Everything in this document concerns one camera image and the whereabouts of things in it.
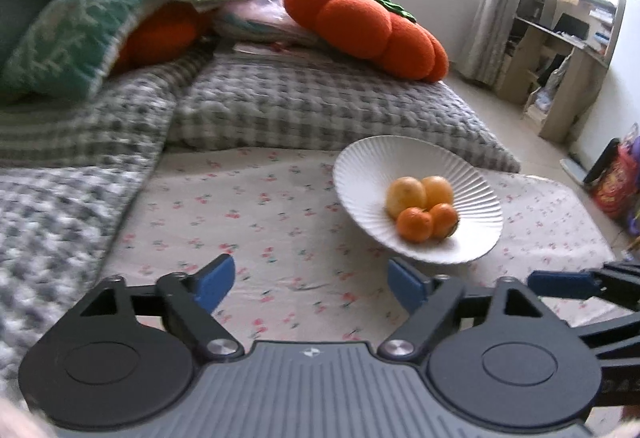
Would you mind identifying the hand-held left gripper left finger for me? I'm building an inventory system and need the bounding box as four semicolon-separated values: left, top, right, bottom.
80;254;246;361

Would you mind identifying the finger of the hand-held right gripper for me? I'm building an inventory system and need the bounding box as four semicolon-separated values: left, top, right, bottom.
529;261;640;301
575;311;640;361

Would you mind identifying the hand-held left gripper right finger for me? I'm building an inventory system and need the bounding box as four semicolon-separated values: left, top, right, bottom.
377;257;558;364

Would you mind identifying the white ribbed plate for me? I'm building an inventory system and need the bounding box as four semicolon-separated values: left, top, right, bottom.
332;135;505;265

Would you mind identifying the orange tangerine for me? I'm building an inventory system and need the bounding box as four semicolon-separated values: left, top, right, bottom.
428;202;460;239
396;207;434;243

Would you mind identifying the cherry print sheet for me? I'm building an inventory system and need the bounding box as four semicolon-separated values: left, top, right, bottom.
100;148;617;355

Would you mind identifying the yellow lemon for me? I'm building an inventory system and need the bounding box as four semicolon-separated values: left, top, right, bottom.
385;175;427;220
420;175;455;211

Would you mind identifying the red printed bag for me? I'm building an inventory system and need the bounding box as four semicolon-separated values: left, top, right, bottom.
590;138;640;220

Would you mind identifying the white floor item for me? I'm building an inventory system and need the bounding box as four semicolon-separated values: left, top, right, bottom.
560;158;587;183

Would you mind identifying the black flat case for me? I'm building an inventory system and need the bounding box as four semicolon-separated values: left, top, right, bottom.
582;138;621;185

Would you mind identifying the grey checked quilt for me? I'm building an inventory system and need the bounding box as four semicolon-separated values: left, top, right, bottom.
0;43;522;401

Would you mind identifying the wooden desk shelf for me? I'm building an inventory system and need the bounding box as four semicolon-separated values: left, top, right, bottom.
495;0;628;144

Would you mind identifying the orange plush cushion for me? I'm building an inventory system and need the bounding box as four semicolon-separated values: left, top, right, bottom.
112;1;216;66

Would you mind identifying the black laptop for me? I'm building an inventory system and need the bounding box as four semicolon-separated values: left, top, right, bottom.
552;13;589;40

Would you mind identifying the orange pumpkin cushion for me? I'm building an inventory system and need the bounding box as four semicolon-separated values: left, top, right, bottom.
284;0;450;82

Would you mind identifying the beige curtain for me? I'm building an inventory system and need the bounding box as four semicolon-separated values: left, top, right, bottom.
457;0;549;85

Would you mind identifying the green patterned pillow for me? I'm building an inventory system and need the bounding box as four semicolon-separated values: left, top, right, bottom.
0;0;166;102

